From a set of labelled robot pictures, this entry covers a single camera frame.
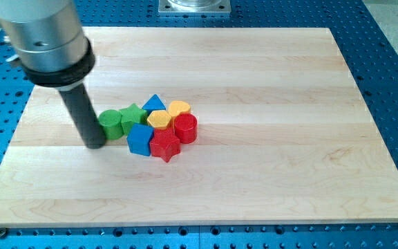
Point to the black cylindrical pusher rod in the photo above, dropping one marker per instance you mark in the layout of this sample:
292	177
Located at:
81	110

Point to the green cylinder block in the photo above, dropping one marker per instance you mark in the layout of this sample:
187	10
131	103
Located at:
110	121

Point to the green star block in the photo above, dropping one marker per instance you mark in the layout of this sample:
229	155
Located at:
131	115

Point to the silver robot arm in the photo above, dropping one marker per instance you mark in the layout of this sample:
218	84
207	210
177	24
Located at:
54	52

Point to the blue cube block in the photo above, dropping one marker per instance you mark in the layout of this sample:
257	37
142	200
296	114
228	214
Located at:
139	139

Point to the blue triangle block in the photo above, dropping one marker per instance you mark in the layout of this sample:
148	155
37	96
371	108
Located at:
154	103

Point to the yellow hexagon block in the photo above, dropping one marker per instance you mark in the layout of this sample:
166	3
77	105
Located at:
160	119

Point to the yellow heart block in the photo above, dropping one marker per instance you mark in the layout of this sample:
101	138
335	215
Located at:
178	107

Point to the red star block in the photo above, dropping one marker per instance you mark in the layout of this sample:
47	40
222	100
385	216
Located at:
164	144

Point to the red cylinder block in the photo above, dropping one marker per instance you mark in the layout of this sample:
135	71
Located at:
185	126

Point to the light wooden board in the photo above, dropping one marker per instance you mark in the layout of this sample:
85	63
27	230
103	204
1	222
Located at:
284	136

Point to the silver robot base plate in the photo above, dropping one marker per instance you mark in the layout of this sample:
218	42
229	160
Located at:
194	7

